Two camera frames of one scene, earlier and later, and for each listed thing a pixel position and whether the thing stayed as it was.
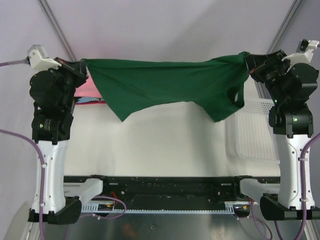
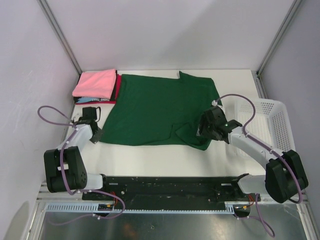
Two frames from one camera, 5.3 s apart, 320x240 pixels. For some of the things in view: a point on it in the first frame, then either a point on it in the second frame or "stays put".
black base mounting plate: x=171 y=193 stays put
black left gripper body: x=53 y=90 -> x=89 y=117
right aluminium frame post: x=291 y=13 stays put
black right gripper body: x=271 y=72 -> x=206 y=129
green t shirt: x=211 y=87 -> x=158 y=110
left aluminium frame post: x=46 y=7 stays put
